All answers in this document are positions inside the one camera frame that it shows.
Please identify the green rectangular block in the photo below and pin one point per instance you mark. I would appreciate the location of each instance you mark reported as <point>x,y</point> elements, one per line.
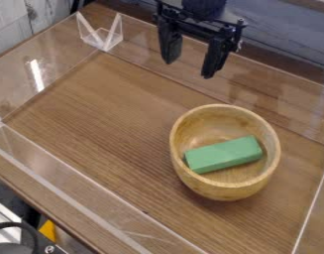
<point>224,155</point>

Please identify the yellow label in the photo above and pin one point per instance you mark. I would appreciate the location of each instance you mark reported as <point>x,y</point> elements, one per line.
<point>49,230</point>

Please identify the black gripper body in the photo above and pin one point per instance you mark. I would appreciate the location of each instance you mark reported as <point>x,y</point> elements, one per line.
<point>202,19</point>

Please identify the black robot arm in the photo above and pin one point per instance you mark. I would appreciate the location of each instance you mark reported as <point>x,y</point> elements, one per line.
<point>204,20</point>

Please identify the clear acrylic corner bracket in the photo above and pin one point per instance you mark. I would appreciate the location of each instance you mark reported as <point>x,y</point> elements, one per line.
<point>101,38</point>

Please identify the brown wooden bowl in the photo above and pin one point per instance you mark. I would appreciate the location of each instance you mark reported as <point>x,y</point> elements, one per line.
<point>216,123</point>

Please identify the clear acrylic tray wall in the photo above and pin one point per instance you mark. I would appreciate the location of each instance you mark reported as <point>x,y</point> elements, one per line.
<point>86,120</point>

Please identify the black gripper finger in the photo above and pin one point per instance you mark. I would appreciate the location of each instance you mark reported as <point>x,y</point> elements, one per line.
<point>170,42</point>
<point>217,56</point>

